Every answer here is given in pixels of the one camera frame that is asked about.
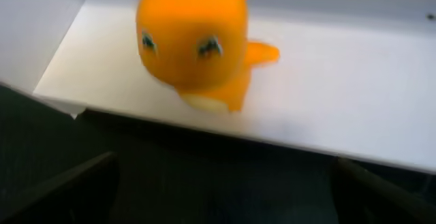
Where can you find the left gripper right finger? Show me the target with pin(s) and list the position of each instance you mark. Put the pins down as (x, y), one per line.
(381, 200)

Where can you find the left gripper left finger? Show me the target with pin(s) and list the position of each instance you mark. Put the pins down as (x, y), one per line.
(68, 193)

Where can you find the orange dinosaur figure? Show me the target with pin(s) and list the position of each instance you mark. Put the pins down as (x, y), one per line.
(194, 36)

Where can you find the white shelf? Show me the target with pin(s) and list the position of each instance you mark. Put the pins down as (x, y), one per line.
(323, 91)

